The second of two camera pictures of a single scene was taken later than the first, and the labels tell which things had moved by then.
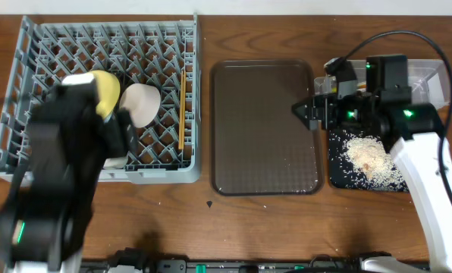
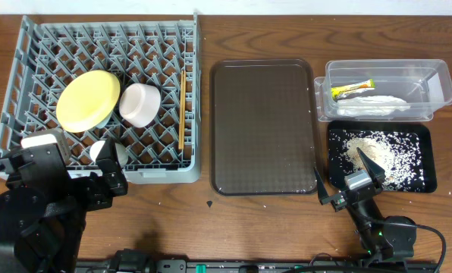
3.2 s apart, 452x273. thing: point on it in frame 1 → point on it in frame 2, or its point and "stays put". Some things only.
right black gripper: [325, 102] → [338, 200]
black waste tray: [359, 161] stays put
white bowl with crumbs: [142, 101] stays put
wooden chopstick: [183, 108] stays put
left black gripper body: [120, 129] → [107, 176]
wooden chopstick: [181, 112] stays put
